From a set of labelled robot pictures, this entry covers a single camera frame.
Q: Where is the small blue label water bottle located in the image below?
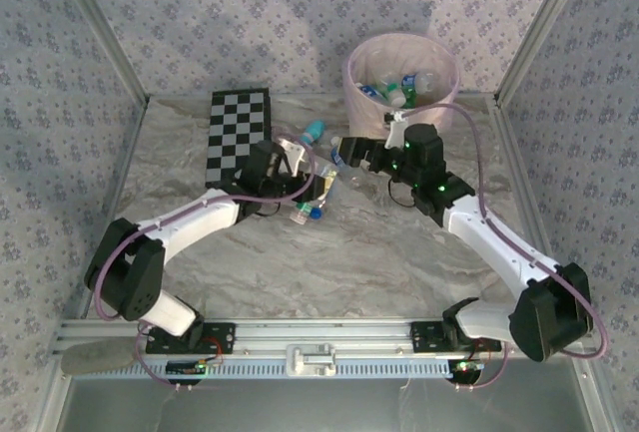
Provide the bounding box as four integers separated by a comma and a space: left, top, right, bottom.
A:
328, 135, 350, 167

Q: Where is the clear plastic bottle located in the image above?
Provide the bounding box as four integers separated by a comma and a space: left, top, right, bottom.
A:
312, 162, 343, 204

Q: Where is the clear bottle with blue cap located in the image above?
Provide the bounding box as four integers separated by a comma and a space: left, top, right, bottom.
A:
416, 70, 443, 97

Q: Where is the white waste bin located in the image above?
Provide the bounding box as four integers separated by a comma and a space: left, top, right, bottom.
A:
347, 116, 400, 138

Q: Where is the pink plastic bin liner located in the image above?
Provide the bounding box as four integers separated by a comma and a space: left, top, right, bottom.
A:
343, 30, 461, 137

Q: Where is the blue toy microphone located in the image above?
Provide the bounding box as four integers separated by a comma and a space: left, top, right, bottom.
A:
299, 121, 326, 147

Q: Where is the black grey chessboard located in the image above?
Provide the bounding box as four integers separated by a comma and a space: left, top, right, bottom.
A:
204, 87, 275, 189

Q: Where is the small circuit board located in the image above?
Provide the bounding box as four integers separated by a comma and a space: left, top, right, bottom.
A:
450, 359, 486, 376
167, 359, 210, 376

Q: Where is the grey metal front panel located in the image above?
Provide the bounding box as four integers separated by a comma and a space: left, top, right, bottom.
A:
59, 356, 600, 432

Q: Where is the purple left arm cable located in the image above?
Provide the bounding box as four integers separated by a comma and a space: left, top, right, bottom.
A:
94, 132, 319, 393

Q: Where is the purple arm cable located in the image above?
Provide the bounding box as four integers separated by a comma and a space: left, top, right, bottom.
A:
94, 132, 319, 393
396, 104, 610, 393

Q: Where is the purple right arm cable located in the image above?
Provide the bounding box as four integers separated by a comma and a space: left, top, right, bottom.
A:
396, 104, 610, 393

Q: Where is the aluminium side rail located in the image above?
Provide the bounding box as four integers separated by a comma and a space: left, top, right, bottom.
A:
491, 94, 568, 303
47, 97, 151, 432

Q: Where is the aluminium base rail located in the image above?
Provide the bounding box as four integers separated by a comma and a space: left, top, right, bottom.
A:
57, 318, 594, 356

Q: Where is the silver latch bracket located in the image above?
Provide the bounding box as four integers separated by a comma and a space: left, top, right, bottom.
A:
285, 343, 336, 378

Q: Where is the slotted grey cable tray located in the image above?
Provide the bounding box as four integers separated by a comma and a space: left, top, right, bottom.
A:
134, 354, 463, 379

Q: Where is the aluminium frame post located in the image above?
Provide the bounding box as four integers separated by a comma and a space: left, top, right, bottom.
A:
493, 0, 598, 107
47, 0, 152, 107

